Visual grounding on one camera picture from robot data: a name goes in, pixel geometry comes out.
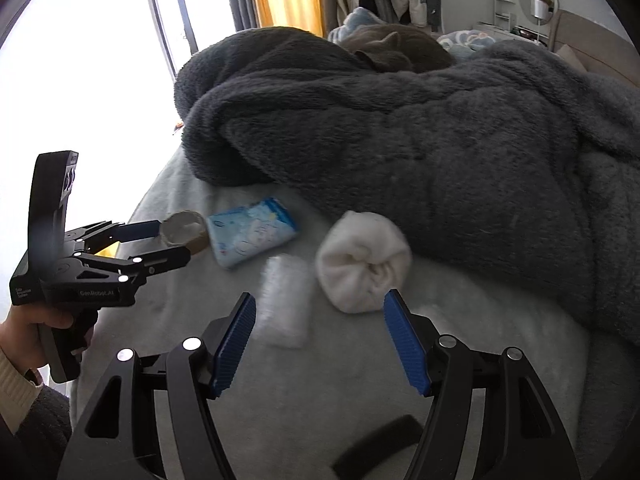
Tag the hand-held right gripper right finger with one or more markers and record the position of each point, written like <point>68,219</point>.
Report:
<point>405,345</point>

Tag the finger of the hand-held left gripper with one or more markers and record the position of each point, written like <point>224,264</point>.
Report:
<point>165,259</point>
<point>140,230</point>

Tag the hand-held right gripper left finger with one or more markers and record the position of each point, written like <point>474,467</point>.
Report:
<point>232,345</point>

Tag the brown cardboard tape roll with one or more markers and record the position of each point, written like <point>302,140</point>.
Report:
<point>176,227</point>

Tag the blue tissue packet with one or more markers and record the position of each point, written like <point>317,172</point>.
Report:
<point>250,232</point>

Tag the white cloth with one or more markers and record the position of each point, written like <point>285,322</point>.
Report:
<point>360,260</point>

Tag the person's left forearm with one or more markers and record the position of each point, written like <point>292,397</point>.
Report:
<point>12,390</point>

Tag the person's left hand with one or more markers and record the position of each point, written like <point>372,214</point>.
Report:
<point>20,335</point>

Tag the bed with white sheet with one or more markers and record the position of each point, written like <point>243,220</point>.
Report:
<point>310,410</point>

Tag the orange slipper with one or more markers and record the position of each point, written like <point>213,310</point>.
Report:
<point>178,126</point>

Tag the dark grey fleece blanket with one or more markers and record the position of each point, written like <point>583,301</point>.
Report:
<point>425,135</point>

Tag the black framed glass door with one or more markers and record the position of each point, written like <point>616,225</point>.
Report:
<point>181,0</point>

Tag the grey cat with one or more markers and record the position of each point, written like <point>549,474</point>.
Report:
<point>400,52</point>

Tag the light blue fleece blanket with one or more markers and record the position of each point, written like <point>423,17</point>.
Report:
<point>360,17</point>

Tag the patterned pillow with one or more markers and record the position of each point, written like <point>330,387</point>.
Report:
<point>465,42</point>

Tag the white dresser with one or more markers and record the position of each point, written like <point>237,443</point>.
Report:
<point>495,30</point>

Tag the beige pillow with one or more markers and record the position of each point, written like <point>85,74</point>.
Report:
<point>567,55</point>

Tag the white desktop organizer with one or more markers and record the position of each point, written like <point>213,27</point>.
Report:
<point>505,10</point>

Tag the beige headboard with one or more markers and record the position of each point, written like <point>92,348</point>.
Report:
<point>590,40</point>

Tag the silver table lamp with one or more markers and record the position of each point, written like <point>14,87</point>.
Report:
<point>540,8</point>

